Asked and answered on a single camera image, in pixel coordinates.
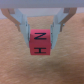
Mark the pink block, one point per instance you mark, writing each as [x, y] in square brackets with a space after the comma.
[40, 42]

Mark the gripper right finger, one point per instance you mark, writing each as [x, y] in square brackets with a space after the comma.
[59, 22]

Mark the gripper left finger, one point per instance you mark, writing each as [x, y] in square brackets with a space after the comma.
[20, 22]

